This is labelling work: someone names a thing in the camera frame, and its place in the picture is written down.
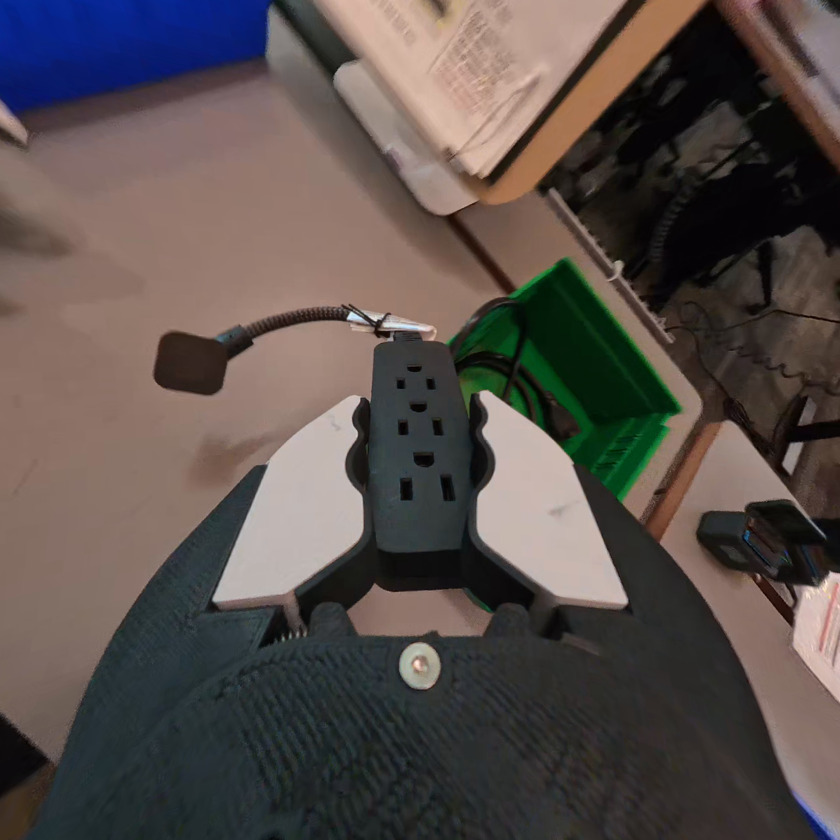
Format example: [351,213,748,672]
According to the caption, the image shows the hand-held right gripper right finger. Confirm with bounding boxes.
[465,391,630,632]

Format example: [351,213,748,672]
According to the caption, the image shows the white flat box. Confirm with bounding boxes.
[331,59,481,217]

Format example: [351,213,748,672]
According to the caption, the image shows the stack of printed papers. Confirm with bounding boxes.
[314,0,651,179]

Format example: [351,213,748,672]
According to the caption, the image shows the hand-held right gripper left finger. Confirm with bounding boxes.
[211,395,379,626]

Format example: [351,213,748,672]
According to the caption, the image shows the black action camera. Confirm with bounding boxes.
[696,499,840,588]

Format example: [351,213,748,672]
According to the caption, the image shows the white cord label tag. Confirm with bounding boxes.
[343,307,438,343]

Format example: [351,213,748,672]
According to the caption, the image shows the black power strip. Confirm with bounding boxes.
[365,340,475,593]

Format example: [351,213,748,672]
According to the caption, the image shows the thick black power cable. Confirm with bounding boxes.
[451,297,584,442]

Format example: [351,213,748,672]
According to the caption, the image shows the braided cord with plug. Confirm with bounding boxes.
[152,304,422,396]

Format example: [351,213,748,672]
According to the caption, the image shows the green plastic bin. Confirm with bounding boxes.
[448,257,684,505]

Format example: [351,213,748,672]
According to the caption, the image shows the blue panel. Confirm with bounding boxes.
[0,0,274,118]

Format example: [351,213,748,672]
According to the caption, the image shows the white paper sheet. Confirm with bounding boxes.
[791,571,840,685]

